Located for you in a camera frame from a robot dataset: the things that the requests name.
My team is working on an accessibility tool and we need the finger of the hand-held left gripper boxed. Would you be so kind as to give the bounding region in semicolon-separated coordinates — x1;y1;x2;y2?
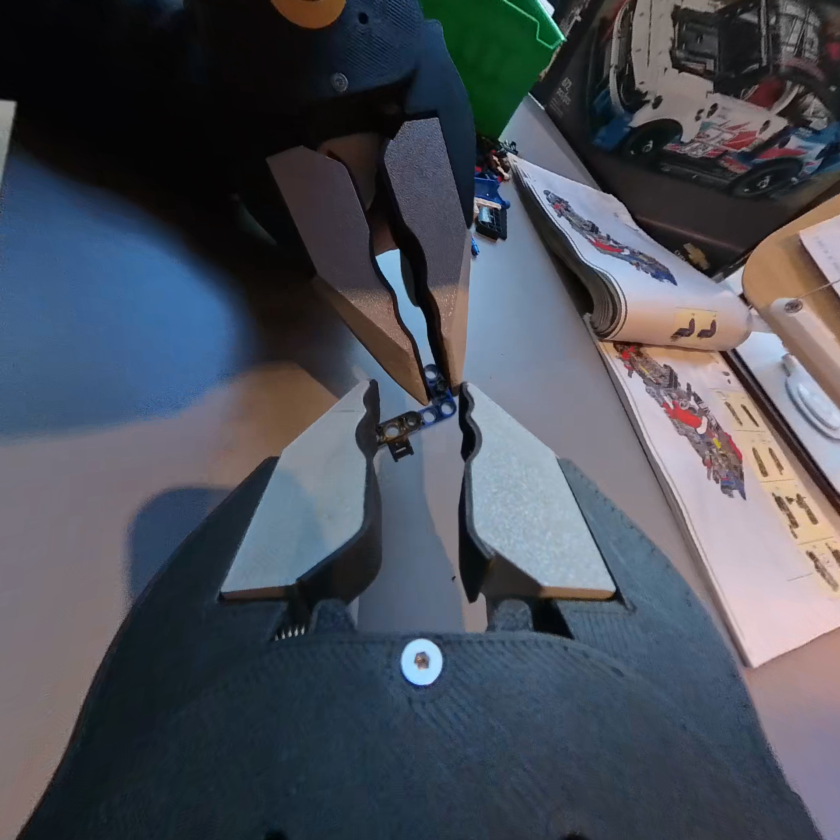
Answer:
268;144;432;407
381;118;475;395

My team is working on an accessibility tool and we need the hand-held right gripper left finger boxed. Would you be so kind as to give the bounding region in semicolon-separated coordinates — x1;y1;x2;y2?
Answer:
220;379;383;603

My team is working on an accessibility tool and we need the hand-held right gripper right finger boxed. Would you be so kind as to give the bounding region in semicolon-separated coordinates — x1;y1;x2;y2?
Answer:
457;382;618;603

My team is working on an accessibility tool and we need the blue L-shaped toy beam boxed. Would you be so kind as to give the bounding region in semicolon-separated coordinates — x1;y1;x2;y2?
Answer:
420;364;458;429

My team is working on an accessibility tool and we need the pile of loose toy pieces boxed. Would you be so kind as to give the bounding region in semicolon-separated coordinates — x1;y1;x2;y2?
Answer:
471;136;516;242

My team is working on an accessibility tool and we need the green plastic bin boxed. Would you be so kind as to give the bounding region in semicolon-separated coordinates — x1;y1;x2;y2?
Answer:
420;0;567;140

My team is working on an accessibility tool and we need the open building instruction booklet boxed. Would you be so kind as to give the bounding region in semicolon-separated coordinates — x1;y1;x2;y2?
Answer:
508;156;840;669

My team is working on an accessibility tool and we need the toy car set box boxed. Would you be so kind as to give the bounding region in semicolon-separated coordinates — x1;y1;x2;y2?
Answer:
530;0;840;278

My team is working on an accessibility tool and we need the white stand base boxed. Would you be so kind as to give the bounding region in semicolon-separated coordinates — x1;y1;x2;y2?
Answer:
725;328;840;506

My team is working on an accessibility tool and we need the wooden document stand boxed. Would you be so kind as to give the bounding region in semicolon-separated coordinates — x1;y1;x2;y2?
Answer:
742;213;840;408

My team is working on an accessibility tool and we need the printed instruction sheet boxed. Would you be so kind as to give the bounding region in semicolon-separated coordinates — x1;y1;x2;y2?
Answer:
799;217;840;303

